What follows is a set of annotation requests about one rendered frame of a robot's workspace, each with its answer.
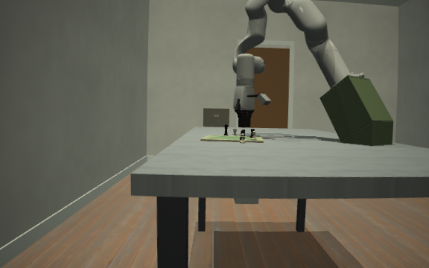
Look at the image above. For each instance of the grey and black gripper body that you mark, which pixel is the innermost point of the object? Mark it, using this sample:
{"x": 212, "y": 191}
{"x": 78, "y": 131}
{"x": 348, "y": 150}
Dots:
{"x": 241, "y": 92}

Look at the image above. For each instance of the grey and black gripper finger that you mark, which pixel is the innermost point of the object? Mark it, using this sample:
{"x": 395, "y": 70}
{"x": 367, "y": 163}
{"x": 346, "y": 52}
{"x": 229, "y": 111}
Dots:
{"x": 248, "y": 116}
{"x": 241, "y": 114}

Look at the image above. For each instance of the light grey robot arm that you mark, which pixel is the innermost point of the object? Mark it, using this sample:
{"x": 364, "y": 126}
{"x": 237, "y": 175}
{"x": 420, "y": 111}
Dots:
{"x": 310, "y": 20}

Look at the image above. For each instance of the green and cream chessboard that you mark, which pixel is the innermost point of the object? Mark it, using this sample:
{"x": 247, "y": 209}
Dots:
{"x": 233, "y": 138}

